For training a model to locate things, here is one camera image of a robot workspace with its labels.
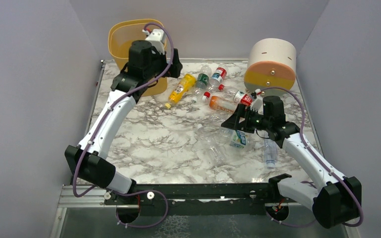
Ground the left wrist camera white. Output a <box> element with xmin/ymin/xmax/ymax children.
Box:
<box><xmin>142</xmin><ymin>29</ymin><xmax>167</xmax><ymax>55</ymax></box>

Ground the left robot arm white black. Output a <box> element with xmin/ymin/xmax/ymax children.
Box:
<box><xmin>64</xmin><ymin>40</ymin><xmax>183</xmax><ymax>194</ymax></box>

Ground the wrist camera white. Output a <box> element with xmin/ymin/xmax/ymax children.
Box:
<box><xmin>250</xmin><ymin>89</ymin><xmax>264</xmax><ymax>113</ymax></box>
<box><xmin>142</xmin><ymin>29</ymin><xmax>167</xmax><ymax>55</ymax></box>

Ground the small clear bottle blue cap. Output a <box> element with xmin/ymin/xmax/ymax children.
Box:
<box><xmin>263</xmin><ymin>139</ymin><xmax>278</xmax><ymax>169</ymax></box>

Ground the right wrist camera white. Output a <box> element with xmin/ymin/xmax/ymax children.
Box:
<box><xmin>250</xmin><ymin>89</ymin><xmax>264</xmax><ymax>113</ymax></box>

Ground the clear unlabeled bottle white cap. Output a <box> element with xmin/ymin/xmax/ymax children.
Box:
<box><xmin>195</xmin><ymin>123</ymin><xmax>225</xmax><ymax>167</ymax></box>

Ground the clear bottle bright blue label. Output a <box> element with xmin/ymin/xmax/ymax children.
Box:
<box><xmin>208</xmin><ymin>114</ymin><xmax>240</xmax><ymax>143</ymax></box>

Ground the clear bottle red blue label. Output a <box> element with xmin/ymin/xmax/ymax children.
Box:
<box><xmin>208</xmin><ymin>64</ymin><xmax>228</xmax><ymax>92</ymax></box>

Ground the yellow plastic mesh bin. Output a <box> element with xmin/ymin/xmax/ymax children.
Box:
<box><xmin>108</xmin><ymin>19</ymin><xmax>167</xmax><ymax>96</ymax></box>

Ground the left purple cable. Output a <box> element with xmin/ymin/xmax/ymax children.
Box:
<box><xmin>71</xmin><ymin>23</ymin><xmax>175</xmax><ymax>229</ymax></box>

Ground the white cylindrical container orange lid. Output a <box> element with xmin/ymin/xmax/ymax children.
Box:
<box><xmin>244</xmin><ymin>38</ymin><xmax>297</xmax><ymax>96</ymax></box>

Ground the clear bottle blue green label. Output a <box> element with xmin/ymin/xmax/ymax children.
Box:
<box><xmin>229</xmin><ymin>130</ymin><xmax>261</xmax><ymax>151</ymax></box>

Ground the orange drink bottle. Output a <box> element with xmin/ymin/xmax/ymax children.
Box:
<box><xmin>202</xmin><ymin>92</ymin><xmax>238</xmax><ymax>114</ymax></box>

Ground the yellow juice bottle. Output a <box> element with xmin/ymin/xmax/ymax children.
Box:
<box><xmin>164</xmin><ymin>73</ymin><xmax>196</xmax><ymax>109</ymax></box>

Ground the clear bottle red white label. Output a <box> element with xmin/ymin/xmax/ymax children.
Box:
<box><xmin>218</xmin><ymin>84</ymin><xmax>254</xmax><ymax>106</ymax></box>

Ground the clear bottle dark green label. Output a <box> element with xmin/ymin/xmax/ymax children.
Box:
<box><xmin>194</xmin><ymin>65</ymin><xmax>212</xmax><ymax>90</ymax></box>

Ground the black aluminium base frame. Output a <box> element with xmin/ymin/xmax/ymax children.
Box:
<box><xmin>104</xmin><ymin>180</ymin><xmax>289</xmax><ymax>207</ymax></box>

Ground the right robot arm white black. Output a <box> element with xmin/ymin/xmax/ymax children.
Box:
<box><xmin>221</xmin><ymin>96</ymin><xmax>364</xmax><ymax>229</ymax></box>

